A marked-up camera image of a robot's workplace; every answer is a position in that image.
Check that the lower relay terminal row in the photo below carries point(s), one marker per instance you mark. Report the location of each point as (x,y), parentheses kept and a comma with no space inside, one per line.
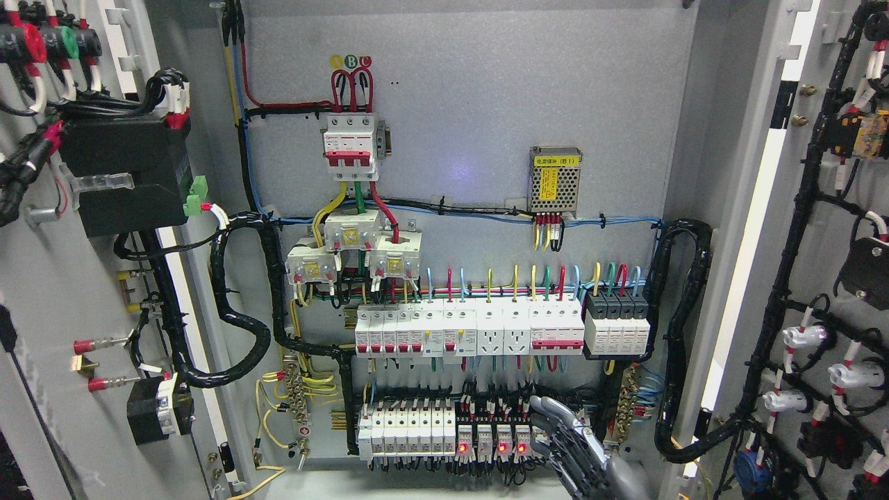
(495,433)

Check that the black digital power meter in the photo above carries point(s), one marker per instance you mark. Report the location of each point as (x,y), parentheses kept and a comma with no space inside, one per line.
(131,174)

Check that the white socket breaker row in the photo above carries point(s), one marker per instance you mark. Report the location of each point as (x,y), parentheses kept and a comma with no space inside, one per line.
(463,328)

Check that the black white surge protector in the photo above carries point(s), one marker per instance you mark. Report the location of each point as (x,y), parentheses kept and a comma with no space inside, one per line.
(616,327)

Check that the white current transformers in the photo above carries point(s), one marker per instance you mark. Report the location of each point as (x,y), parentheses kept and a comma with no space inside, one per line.
(350,238)

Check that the brass ground terminal bar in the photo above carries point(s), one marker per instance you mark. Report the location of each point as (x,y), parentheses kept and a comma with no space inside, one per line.
(625,411)

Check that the white lower breaker row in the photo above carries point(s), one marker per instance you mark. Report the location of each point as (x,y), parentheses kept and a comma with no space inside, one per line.
(406,430)

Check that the red white main breaker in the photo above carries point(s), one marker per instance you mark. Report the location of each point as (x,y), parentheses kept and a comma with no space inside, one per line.
(354,146)

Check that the grey cabinet door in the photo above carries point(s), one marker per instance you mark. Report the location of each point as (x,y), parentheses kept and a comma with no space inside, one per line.
(783,151)
(60,286)

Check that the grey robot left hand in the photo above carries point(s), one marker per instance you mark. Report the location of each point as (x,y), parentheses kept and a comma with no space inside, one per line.
(579,458)

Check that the metal mesh power supply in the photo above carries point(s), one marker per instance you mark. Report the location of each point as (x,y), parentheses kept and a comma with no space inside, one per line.
(554,179)

